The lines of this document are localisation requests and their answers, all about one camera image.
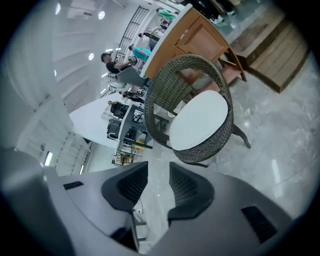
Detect grey chair back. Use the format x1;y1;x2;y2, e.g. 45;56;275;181
116;66;148;87

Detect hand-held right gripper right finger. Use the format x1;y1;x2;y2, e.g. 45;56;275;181
167;161;215;221

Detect woven wicker chair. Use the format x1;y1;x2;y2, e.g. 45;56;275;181
144;54;252;168

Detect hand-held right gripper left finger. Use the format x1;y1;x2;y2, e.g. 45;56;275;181
101;161;149;212

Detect black metal railing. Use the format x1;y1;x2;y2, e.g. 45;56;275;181
115;5;154;61

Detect metal shelf rack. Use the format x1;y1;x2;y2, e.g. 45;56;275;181
111;103;154;168

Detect wooden plank platform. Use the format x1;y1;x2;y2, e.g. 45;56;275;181
229;9;311;94

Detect white table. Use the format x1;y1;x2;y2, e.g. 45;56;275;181
69;94;131;148

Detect white round cushion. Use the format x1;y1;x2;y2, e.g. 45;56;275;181
169;90;229;151

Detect wooden cabinet counter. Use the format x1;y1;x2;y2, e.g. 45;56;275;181
139;2;248;87

